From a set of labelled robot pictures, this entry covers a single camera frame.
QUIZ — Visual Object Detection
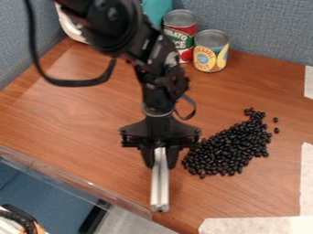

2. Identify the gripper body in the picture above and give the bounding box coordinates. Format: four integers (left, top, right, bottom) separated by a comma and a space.
117, 113, 203, 150

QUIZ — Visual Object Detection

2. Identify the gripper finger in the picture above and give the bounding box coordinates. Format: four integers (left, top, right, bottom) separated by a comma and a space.
139, 145, 157, 169
165, 145, 183, 170

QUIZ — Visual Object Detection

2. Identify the pile of black bits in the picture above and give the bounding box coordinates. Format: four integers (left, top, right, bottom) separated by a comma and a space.
179, 107, 283, 180

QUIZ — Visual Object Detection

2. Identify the yellow can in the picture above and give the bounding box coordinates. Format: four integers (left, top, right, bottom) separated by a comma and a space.
191, 28, 232, 74

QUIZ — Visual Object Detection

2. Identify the red can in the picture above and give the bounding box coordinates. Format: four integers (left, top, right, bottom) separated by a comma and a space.
161, 8, 200, 65

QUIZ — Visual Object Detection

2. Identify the white paper sheet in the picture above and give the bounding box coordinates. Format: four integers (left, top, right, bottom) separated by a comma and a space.
197, 215, 313, 234

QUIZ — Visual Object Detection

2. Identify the teal object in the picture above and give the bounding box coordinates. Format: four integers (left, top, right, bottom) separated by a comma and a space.
140, 0, 176, 30

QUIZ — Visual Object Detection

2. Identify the white paper strip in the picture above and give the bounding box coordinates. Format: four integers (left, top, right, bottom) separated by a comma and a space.
297, 141, 313, 218
303, 65, 313, 101

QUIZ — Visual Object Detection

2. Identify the white object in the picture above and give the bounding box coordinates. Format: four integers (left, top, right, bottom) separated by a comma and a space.
53, 2, 91, 46

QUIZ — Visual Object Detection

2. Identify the black cable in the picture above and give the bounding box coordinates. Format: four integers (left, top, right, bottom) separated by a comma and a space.
23, 0, 119, 88

